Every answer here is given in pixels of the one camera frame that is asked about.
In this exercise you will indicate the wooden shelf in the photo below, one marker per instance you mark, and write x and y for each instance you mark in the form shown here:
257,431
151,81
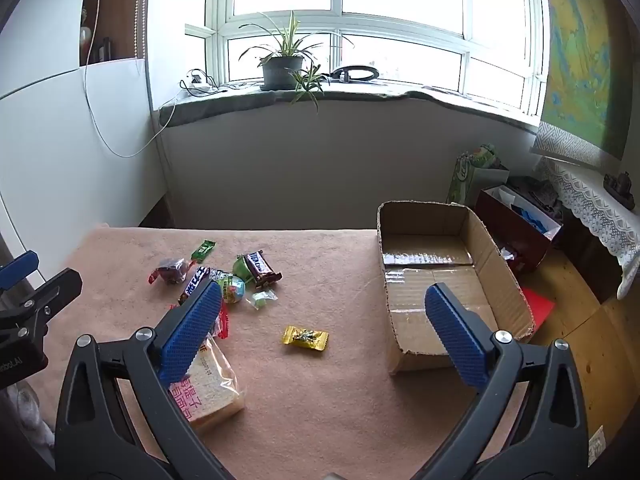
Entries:
120,20

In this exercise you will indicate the green candy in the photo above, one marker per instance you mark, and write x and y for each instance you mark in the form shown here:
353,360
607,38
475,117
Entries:
260,301

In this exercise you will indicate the sliced bread packet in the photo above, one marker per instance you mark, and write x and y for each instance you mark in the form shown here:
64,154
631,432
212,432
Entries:
215,395

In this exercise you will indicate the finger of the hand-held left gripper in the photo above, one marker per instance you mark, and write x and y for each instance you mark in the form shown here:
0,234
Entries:
17,267
50,292

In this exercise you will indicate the blue white snack bar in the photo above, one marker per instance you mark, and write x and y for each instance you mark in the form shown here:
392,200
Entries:
196,280

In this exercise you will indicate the pink blanket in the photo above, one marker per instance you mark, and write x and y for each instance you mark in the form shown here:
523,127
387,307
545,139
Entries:
325,410

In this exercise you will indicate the potted spider plant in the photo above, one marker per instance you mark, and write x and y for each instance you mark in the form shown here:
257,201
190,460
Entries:
282,71

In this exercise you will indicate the white charger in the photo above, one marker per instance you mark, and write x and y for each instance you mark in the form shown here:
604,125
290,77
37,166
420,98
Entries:
196,79

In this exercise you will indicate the dark patterned cloth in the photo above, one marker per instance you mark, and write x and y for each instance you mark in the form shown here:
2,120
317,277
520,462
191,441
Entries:
537,192

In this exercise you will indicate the brown chocolate bar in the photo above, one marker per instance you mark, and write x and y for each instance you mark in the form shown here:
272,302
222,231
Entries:
261,266

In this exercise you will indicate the yellow candy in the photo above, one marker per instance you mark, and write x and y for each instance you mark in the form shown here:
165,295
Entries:
305,337

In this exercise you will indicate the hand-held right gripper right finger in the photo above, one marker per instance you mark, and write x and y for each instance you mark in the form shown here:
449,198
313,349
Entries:
455,340

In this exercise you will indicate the blue plastic bag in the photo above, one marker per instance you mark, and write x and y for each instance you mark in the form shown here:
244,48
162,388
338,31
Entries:
535,220

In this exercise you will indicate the dark red box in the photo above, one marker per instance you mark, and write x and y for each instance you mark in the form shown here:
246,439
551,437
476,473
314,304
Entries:
505,220

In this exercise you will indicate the white lace tablecloth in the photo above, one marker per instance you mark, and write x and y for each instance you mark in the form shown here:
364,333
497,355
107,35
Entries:
590,200

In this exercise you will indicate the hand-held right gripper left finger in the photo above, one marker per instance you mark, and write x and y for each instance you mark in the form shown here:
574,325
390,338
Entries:
192,332

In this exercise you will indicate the yellow wall scroll painting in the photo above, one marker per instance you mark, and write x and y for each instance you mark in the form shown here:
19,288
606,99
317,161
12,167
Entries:
575,70

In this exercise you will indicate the green paper bag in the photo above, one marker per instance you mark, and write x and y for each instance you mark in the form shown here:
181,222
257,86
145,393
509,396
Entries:
475,180

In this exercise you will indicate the cardboard box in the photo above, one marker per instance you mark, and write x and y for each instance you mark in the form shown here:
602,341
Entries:
425,260

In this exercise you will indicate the dark figurine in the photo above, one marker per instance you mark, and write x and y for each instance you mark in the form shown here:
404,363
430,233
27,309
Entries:
617,183

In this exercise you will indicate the small green candy stick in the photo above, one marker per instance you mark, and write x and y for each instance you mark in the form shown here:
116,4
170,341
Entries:
203,251

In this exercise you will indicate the striped cloth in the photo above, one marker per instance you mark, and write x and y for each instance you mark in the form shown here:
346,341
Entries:
596,445

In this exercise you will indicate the red notebook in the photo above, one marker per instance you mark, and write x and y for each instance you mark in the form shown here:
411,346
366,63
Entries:
540,307

